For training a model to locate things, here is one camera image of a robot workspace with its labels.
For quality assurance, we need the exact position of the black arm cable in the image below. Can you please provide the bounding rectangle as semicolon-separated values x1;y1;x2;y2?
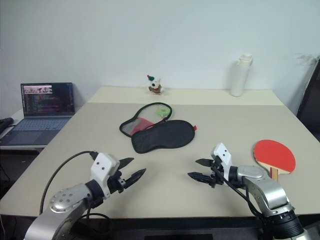
214;159;267;223
39;150;111;236

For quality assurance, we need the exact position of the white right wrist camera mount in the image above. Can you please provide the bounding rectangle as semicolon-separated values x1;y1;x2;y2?
212;142;234;174

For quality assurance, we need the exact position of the black object beside laptop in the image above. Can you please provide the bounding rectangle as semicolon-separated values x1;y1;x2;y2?
0;117;15;137

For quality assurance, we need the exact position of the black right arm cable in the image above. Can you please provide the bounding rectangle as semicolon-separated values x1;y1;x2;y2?
214;159;267;223

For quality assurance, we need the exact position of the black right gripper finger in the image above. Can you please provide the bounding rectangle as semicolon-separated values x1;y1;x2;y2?
187;171;212;185
194;158;214;168

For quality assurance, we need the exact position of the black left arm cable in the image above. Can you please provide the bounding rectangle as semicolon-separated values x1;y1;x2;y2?
39;150;111;236

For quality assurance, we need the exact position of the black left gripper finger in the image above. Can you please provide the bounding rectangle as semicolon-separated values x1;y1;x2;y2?
118;157;135;172
124;168;147;190

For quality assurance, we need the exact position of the black office chair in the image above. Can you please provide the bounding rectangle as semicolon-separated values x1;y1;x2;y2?
295;56;320;144

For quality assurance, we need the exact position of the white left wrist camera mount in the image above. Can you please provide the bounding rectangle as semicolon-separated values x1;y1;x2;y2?
90;152;121;201

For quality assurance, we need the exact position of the white water bottle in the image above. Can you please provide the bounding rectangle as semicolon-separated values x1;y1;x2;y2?
229;52;254;98

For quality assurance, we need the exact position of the red table tennis paddle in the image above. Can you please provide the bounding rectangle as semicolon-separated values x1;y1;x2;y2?
252;139;297;180

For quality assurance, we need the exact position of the grey open laptop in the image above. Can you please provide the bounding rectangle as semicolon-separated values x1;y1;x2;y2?
0;82;76;147

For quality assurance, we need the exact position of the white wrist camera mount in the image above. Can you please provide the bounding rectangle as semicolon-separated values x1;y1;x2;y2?
212;142;234;174
90;152;121;201

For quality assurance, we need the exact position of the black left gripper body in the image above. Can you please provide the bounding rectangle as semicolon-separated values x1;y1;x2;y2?
107;170;127;196

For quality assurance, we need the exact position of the white plush dog toy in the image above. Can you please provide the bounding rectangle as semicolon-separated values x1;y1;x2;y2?
146;73;165;96

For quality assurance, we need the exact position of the red table tennis paddle case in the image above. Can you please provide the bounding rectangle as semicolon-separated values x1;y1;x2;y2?
119;101;199;155

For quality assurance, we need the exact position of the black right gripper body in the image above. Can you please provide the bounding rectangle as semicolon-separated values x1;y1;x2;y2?
208;155;225;189

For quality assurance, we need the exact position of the black table frame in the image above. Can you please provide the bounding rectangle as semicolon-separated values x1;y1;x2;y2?
71;216;267;240

